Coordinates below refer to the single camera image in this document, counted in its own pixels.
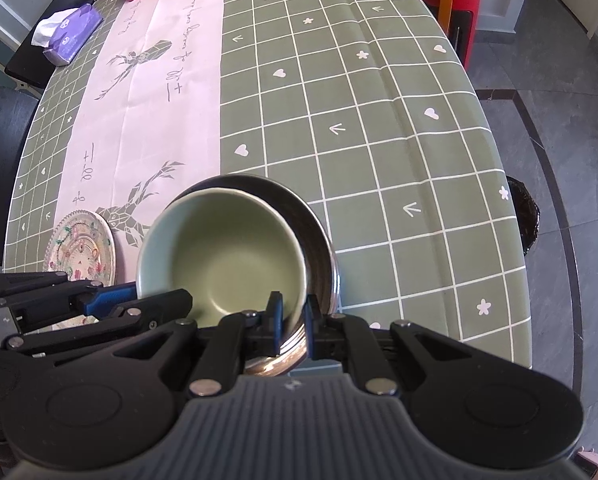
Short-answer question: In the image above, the pale green ceramic bowl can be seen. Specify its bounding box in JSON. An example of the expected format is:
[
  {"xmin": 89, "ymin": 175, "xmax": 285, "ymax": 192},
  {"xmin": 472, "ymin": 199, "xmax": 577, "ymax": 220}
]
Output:
[{"xmin": 136, "ymin": 187, "xmax": 308, "ymax": 331}]

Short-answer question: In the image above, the large black chair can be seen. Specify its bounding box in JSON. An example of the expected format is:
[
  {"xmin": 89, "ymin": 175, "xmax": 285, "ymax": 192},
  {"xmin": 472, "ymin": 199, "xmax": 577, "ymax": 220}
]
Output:
[{"xmin": 0, "ymin": 86, "xmax": 41, "ymax": 267}]

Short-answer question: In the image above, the white printed table runner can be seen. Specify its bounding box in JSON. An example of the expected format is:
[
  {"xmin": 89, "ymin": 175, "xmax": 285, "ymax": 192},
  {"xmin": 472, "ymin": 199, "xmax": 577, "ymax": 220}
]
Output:
[{"xmin": 52, "ymin": 0, "xmax": 230, "ymax": 331}]

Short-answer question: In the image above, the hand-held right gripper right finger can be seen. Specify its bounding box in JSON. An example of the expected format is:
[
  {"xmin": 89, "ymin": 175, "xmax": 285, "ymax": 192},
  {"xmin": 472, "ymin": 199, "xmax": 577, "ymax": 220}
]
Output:
[{"xmin": 306, "ymin": 296, "xmax": 484, "ymax": 395}]

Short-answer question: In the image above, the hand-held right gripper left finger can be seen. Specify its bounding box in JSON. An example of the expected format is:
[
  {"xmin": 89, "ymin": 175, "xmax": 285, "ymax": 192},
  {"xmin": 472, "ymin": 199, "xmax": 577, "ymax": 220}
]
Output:
[{"xmin": 110, "ymin": 291, "xmax": 284, "ymax": 397}]

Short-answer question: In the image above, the pink white object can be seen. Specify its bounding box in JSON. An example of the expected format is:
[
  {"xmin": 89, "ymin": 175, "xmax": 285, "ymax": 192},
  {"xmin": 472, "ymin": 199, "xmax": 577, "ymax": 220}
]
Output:
[{"xmin": 571, "ymin": 446, "xmax": 598, "ymax": 480}]

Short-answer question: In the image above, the clear glass flower-print plate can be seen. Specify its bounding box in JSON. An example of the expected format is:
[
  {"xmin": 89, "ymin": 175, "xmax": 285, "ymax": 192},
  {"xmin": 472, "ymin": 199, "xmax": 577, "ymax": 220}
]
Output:
[{"xmin": 44, "ymin": 210, "xmax": 117, "ymax": 331}]

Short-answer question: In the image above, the purple tissue pack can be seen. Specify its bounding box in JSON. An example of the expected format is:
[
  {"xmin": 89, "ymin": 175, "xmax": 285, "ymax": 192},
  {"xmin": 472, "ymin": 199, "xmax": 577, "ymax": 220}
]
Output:
[{"xmin": 30, "ymin": 3, "xmax": 104, "ymax": 67}]

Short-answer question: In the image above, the dark round basket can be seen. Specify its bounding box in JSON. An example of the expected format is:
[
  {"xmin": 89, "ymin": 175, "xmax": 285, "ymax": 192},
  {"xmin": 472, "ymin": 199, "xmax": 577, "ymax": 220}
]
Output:
[{"xmin": 506, "ymin": 176, "xmax": 541, "ymax": 256}]

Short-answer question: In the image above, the blue steel-lined bowl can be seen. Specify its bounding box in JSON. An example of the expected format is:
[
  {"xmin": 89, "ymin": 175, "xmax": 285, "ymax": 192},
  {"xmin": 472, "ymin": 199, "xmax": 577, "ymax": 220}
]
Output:
[{"xmin": 186, "ymin": 174, "xmax": 341, "ymax": 378}]

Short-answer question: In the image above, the orange plastic stool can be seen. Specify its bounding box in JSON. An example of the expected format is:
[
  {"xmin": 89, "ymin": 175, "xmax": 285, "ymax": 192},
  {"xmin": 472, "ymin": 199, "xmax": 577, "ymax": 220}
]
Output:
[{"xmin": 408, "ymin": 0, "xmax": 480, "ymax": 69}]

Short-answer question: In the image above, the green grid tablecloth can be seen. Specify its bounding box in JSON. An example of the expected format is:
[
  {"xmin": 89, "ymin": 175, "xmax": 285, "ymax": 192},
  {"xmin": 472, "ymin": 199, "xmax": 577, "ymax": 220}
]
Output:
[{"xmin": 2, "ymin": 0, "xmax": 534, "ymax": 376}]

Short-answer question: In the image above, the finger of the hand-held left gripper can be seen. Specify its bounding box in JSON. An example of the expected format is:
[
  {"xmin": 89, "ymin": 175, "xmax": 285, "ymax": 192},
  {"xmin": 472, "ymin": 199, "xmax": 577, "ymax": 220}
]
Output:
[
  {"xmin": 4, "ymin": 289, "xmax": 194, "ymax": 356},
  {"xmin": 0, "ymin": 271, "xmax": 138, "ymax": 321}
]

